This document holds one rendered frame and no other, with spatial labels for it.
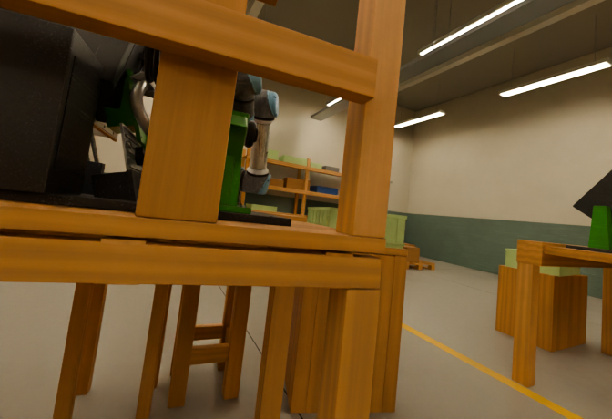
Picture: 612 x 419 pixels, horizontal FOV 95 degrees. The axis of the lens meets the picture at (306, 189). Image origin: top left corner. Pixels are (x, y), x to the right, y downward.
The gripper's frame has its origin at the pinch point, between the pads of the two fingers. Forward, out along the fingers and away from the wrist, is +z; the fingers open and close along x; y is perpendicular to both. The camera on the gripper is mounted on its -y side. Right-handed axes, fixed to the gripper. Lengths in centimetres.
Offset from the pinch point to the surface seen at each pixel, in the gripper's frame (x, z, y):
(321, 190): -418, -280, 362
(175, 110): 10.6, -10.5, -36.6
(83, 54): 12.1, 7.5, -11.9
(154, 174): 2.5, -5.7, -44.5
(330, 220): -64, -69, -10
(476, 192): -379, -650, 240
